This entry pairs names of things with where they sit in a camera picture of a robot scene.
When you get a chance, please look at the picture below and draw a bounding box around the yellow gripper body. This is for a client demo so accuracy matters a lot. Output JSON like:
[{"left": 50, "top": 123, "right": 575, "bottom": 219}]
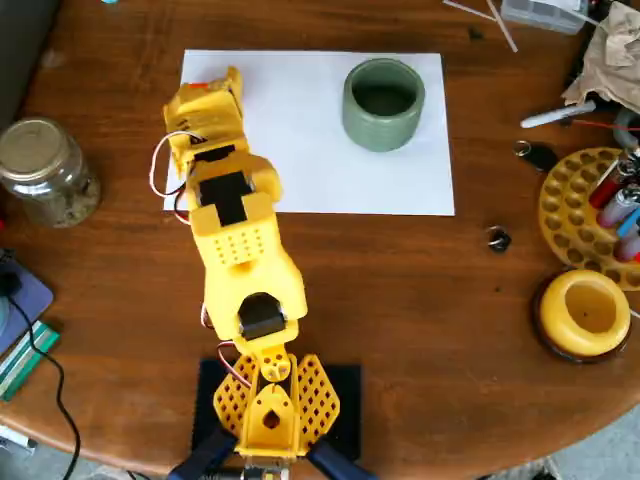
[{"left": 162, "top": 83, "right": 249, "bottom": 162}]

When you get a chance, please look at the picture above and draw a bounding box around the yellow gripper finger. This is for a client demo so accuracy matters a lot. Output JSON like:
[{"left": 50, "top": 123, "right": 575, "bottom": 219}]
[{"left": 214, "top": 66, "right": 245, "bottom": 104}]

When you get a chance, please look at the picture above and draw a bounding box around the green ceramic cup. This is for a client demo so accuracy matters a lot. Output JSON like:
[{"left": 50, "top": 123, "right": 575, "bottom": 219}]
[{"left": 342, "top": 58, "right": 426, "bottom": 153}]

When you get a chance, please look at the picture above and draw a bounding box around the white paper sheet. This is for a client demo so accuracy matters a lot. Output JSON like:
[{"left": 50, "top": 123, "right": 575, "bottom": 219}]
[{"left": 163, "top": 48, "right": 456, "bottom": 217}]

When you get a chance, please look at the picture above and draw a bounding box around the glass jar with gold lid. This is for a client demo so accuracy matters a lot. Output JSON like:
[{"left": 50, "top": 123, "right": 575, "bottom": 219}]
[{"left": 0, "top": 117, "right": 101, "bottom": 230}]

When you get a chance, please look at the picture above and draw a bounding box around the grey upholstered furniture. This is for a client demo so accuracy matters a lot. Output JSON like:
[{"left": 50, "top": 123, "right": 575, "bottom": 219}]
[{"left": 0, "top": 0, "right": 64, "bottom": 131}]

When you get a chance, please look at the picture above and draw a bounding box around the thin white stick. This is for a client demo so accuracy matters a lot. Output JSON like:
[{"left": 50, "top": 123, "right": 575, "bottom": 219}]
[{"left": 442, "top": 0, "right": 499, "bottom": 22}]

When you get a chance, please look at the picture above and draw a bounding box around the purple pad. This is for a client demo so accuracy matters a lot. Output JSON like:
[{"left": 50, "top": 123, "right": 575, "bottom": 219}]
[{"left": 0, "top": 249, "right": 55, "bottom": 354}]

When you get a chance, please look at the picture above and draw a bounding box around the long white stick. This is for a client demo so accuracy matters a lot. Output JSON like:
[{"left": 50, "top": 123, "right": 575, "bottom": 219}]
[{"left": 487, "top": 0, "right": 519, "bottom": 53}]

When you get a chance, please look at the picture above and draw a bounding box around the green and white book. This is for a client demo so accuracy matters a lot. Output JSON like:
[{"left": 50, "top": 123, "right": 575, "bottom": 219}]
[{"left": 0, "top": 319, "right": 61, "bottom": 402}]

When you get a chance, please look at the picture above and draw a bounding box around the clear plastic box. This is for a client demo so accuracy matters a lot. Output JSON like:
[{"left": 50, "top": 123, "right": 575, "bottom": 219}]
[{"left": 499, "top": 0, "right": 591, "bottom": 35}]

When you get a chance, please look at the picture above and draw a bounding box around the white marker pen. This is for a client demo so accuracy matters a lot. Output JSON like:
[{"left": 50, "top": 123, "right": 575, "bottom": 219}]
[{"left": 519, "top": 99, "right": 597, "bottom": 130}]

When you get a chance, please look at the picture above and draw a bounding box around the blue clamp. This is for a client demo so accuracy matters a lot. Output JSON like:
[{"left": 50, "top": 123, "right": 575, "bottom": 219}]
[
  {"left": 169, "top": 430, "right": 239, "bottom": 480},
  {"left": 305, "top": 442, "right": 376, "bottom": 480}
]

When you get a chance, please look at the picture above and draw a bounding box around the yellow round holed tray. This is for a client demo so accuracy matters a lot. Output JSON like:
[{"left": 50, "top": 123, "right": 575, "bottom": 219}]
[{"left": 538, "top": 147, "right": 640, "bottom": 289}]

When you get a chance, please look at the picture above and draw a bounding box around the crumpled brown paper bag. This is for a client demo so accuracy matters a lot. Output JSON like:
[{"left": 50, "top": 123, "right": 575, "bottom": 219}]
[{"left": 560, "top": 1, "right": 640, "bottom": 114}]

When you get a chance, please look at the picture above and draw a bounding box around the dark brown saucer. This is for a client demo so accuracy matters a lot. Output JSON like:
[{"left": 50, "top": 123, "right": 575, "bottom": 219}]
[{"left": 530, "top": 279, "right": 632, "bottom": 365}]

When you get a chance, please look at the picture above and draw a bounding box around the red lighter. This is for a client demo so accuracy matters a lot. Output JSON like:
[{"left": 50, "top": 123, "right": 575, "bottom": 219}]
[{"left": 588, "top": 159, "right": 626, "bottom": 209}]

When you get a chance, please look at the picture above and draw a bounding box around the grey curved tube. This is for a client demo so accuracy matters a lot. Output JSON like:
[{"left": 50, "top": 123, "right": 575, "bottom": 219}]
[{"left": 613, "top": 107, "right": 640, "bottom": 151}]

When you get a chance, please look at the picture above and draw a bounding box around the white and pink lighter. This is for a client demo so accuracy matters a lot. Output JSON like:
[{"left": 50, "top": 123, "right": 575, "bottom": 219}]
[{"left": 599, "top": 187, "right": 640, "bottom": 229}]

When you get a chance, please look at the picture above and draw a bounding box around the blue lighter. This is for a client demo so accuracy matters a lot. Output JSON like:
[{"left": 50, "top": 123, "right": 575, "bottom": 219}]
[{"left": 615, "top": 207, "right": 640, "bottom": 240}]

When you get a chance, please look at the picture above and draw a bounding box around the white red wrist servo cable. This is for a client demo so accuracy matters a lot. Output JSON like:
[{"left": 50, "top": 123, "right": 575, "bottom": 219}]
[{"left": 152, "top": 130, "right": 209, "bottom": 226}]

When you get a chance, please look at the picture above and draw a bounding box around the white red base servo cable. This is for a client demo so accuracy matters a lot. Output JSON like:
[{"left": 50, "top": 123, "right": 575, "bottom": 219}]
[{"left": 216, "top": 342, "right": 251, "bottom": 389}]

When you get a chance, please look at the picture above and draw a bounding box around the black power cable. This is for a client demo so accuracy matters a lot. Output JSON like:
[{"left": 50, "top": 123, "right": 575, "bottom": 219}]
[{"left": 0, "top": 287, "right": 81, "bottom": 480}]

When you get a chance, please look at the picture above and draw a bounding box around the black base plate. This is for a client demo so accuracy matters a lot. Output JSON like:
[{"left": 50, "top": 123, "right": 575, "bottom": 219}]
[{"left": 191, "top": 357, "right": 362, "bottom": 462}]

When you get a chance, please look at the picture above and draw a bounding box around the black key fob with ring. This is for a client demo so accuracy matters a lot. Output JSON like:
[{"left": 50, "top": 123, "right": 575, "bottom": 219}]
[{"left": 514, "top": 141, "right": 559, "bottom": 174}]

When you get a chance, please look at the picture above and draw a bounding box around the thin red wire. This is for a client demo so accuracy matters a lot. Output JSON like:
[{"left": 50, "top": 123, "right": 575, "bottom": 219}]
[{"left": 572, "top": 118, "right": 640, "bottom": 132}]

